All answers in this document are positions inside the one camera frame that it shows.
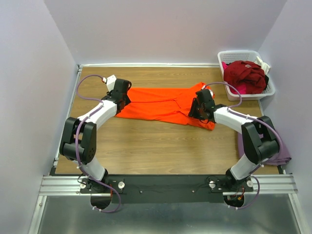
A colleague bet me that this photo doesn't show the orange t shirt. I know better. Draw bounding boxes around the orange t shirt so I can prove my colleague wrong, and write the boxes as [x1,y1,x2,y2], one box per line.
[116,82,215,131]

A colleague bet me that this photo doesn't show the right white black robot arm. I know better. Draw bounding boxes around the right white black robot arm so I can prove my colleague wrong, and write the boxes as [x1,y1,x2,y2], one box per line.
[189,89,283,191]

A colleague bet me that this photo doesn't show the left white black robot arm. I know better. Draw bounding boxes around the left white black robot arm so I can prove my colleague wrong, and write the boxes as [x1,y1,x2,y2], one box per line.
[59,75,132,193]

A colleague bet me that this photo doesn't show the pink garment in basket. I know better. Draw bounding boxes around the pink garment in basket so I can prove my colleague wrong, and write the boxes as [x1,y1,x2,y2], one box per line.
[221,62,247,95]

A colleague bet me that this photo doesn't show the white plastic laundry basket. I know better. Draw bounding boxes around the white plastic laundry basket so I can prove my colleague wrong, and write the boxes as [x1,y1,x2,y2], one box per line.
[217,50,275,101]

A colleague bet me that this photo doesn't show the dark red shirt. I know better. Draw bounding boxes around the dark red shirt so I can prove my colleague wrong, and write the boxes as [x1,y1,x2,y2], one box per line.
[223,60,269,95]

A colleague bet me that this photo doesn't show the white garment in basket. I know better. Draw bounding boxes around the white garment in basket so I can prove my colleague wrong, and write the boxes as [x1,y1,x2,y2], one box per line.
[254,56,271,75]

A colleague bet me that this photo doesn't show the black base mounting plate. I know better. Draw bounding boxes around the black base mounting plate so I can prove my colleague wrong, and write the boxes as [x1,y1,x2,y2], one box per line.
[80,175,254,204]

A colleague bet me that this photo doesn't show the folded purple t shirt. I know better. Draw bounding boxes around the folded purple t shirt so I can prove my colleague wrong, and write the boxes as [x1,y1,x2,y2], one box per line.
[237,133,292,166]

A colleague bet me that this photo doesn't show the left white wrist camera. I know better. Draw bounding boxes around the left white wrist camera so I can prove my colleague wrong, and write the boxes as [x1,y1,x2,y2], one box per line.
[102,75,117,92]

